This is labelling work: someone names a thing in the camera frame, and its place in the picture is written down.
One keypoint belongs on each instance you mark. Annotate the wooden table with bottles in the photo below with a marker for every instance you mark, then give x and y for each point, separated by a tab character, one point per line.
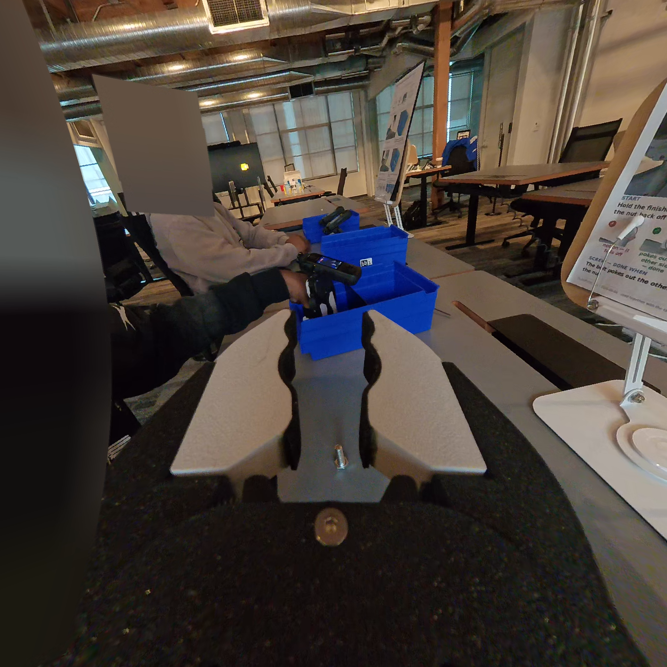
297	194

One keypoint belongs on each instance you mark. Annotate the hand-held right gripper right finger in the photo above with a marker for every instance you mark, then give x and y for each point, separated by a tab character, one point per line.
422	406

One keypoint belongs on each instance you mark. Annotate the printed instruction sheet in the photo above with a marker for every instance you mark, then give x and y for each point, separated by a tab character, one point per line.
625	234

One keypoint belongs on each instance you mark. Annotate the poster on white easel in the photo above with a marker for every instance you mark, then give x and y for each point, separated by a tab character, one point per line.
398	130

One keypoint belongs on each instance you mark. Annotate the long wooden desk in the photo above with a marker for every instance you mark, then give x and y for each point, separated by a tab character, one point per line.
521	172

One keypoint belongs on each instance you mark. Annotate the black backpack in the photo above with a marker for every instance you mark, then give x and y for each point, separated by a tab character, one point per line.
412	214

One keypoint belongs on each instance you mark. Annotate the person's left hand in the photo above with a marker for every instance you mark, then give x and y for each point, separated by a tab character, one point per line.
296	286

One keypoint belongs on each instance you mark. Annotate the person's left forearm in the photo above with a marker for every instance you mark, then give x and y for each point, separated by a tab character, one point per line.
208	318

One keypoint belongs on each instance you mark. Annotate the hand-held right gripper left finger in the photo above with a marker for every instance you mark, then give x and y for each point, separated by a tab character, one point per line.
234	406

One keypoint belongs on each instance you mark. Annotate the white air vent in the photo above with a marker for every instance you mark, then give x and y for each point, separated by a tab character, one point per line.
234	13

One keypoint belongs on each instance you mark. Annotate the black display screen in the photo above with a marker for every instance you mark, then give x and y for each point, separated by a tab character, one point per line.
229	166

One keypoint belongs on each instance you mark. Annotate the black handheld device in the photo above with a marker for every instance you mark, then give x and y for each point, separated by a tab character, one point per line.
333	219

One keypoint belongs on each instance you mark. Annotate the silver bolt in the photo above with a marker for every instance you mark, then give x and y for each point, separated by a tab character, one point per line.
341	458

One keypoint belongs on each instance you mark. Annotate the black mesh office chair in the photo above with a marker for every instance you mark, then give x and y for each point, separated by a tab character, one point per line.
589	140

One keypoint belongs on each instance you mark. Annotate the blue jacket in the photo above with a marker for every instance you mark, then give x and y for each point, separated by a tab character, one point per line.
466	148

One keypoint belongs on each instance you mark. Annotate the white board stand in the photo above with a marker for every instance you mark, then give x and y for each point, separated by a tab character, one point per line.
578	422

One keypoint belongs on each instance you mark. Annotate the silver spiral duct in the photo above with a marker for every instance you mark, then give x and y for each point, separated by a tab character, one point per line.
130	41

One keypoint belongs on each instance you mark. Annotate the black mat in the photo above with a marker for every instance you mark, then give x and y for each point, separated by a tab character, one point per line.
547	349

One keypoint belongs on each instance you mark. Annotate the large grid window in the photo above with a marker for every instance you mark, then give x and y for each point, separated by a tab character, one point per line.
302	135

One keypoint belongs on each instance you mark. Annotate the wooden post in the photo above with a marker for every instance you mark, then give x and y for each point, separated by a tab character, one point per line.
442	78

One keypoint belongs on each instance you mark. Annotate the blue plastic bin with label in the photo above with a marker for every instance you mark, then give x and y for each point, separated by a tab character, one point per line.
344	253

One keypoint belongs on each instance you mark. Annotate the silver vertical duct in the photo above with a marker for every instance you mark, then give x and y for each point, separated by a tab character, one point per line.
573	78

